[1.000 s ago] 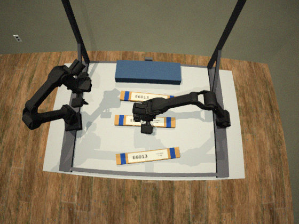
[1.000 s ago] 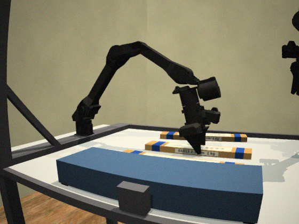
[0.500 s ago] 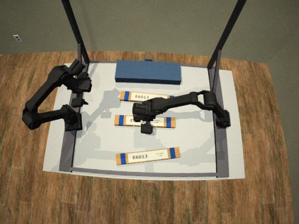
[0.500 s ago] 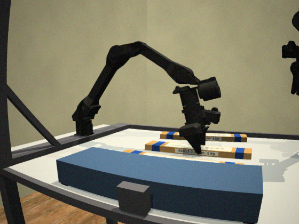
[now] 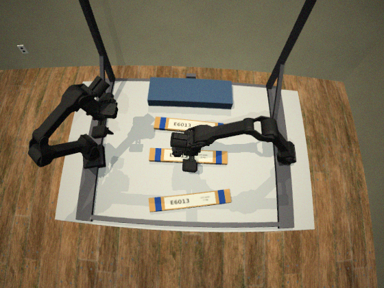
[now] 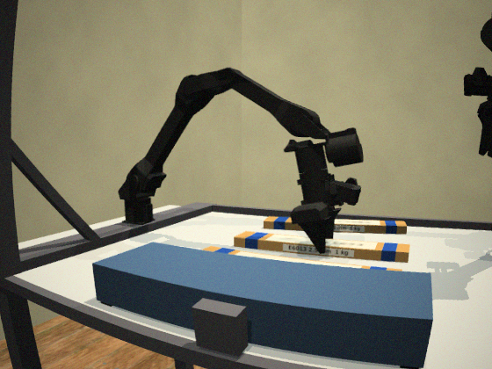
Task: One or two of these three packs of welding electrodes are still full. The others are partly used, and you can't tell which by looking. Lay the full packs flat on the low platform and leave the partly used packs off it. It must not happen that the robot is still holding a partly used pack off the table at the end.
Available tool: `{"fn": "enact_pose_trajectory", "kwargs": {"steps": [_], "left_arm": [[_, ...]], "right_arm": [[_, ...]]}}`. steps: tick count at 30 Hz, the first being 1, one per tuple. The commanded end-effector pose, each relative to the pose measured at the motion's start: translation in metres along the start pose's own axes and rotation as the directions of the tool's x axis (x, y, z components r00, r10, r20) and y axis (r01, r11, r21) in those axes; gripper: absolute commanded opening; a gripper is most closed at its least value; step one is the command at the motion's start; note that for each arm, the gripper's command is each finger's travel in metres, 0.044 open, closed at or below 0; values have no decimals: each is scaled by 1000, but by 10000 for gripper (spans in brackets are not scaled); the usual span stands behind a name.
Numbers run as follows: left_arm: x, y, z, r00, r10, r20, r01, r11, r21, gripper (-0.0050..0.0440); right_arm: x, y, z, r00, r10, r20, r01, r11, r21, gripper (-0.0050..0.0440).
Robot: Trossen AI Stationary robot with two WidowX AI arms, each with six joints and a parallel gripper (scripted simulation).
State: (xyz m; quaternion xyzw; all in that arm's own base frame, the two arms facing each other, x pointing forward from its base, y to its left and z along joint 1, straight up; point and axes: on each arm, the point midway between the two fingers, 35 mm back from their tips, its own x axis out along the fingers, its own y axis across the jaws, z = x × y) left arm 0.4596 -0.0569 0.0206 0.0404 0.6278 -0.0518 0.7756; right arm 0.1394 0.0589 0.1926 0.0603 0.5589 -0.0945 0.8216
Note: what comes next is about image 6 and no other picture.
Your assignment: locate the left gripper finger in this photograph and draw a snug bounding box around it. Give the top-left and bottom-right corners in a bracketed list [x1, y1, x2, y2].
[325, 208, 341, 239]
[298, 216, 331, 254]

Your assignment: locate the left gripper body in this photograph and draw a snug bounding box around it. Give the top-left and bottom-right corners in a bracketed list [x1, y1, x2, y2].
[290, 169, 344, 224]

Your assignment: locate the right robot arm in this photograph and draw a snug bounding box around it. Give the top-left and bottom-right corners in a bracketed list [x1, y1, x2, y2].
[464, 18, 492, 97]

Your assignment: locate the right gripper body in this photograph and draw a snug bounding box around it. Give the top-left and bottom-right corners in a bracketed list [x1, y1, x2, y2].
[477, 94, 492, 119]

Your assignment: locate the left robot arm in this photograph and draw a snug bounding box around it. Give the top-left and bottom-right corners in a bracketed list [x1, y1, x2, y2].
[118, 68, 364, 225]

